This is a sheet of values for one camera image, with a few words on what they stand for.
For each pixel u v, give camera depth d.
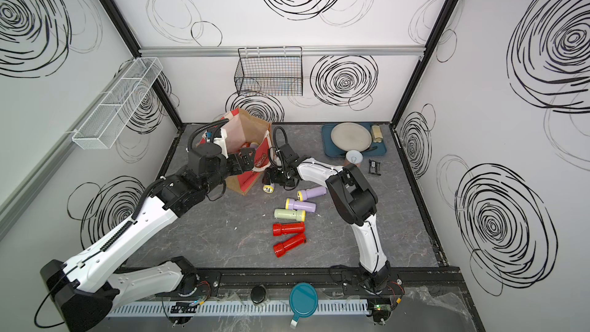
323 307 0.64
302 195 0.91
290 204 0.89
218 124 0.51
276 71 0.97
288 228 0.83
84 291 0.39
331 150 1.11
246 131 1.04
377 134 1.12
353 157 1.00
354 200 0.54
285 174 0.74
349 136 1.14
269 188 0.94
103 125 0.73
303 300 0.65
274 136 0.81
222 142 0.63
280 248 0.77
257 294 0.64
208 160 0.51
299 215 0.85
